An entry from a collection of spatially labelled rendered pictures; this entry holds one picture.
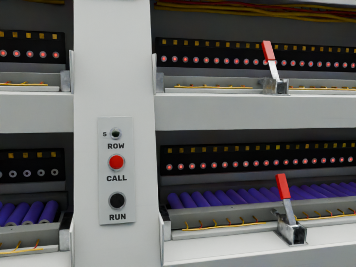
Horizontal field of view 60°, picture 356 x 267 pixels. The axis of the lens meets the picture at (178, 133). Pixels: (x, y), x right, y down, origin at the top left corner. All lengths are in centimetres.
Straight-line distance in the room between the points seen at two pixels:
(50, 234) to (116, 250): 9
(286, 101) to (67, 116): 29
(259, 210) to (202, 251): 12
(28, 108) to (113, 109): 9
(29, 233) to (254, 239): 28
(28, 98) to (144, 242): 21
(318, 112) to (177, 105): 20
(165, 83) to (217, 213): 20
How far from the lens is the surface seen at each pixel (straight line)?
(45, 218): 46
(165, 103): 39
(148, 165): 37
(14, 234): 43
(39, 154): 53
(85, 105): 38
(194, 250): 41
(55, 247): 42
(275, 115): 44
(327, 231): 50
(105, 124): 37
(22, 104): 39
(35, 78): 47
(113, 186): 36
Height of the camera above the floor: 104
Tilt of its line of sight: 9 degrees up
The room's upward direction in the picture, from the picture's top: 3 degrees counter-clockwise
